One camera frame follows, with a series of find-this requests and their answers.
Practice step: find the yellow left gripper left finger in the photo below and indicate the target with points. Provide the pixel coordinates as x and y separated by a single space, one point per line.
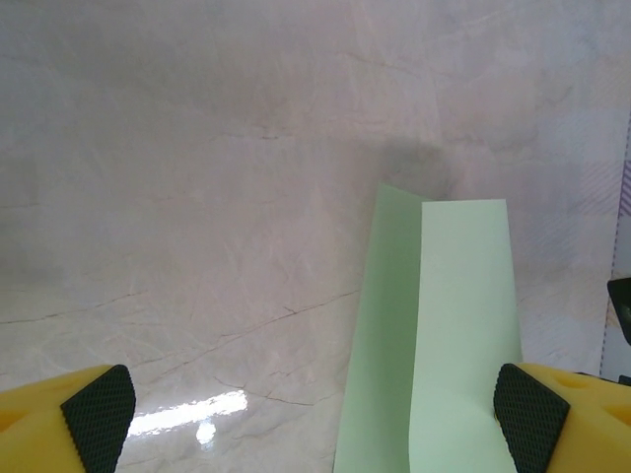
34 428

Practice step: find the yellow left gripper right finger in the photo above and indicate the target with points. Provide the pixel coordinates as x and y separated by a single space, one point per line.
591 428

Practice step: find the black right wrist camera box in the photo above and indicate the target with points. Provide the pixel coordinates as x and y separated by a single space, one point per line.
622 305

